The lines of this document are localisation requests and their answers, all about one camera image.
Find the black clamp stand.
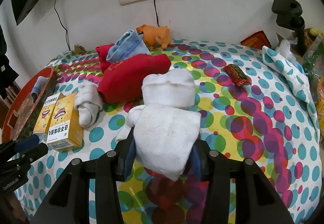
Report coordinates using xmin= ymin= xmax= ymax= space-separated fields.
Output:
xmin=271 ymin=0 xmax=306 ymax=56

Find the orange toy animal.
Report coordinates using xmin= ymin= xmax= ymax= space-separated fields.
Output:
xmin=136 ymin=24 xmax=171 ymax=49

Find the round red tray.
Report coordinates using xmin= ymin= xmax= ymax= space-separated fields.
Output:
xmin=2 ymin=66 xmax=56 ymax=142

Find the large white sock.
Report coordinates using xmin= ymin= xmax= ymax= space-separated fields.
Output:
xmin=115 ymin=69 xmax=201 ymax=181

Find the brown cardboard scrap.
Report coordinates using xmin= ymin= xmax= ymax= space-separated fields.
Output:
xmin=74 ymin=45 xmax=87 ymax=54

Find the red gold box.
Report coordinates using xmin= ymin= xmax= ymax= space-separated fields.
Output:
xmin=240 ymin=31 xmax=271 ymax=50

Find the small white sock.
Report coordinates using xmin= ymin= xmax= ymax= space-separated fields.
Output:
xmin=74 ymin=80 xmax=103 ymax=128

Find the red snack packet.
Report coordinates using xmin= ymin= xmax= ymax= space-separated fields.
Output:
xmin=224 ymin=64 xmax=252 ymax=87

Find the blue rolled sock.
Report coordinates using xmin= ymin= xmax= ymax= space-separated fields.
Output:
xmin=107 ymin=30 xmax=150 ymax=63

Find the yellow medicine box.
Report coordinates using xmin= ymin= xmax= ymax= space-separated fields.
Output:
xmin=33 ymin=92 xmax=64 ymax=142
xmin=47 ymin=92 xmax=83 ymax=152

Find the light blue sock in tray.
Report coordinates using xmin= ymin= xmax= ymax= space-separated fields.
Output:
xmin=31 ymin=76 xmax=48 ymax=103

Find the polka dot tablecloth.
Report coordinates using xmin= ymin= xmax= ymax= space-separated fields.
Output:
xmin=14 ymin=40 xmax=322 ymax=223

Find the red sock with embroidery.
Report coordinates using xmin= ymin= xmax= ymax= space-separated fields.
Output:
xmin=98 ymin=54 xmax=171 ymax=103

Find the clear plastic bag clutter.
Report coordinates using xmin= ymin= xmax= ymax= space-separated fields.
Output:
xmin=276 ymin=27 xmax=324 ymax=143

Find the black TV cable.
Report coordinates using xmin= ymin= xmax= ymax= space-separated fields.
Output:
xmin=53 ymin=0 xmax=72 ymax=51

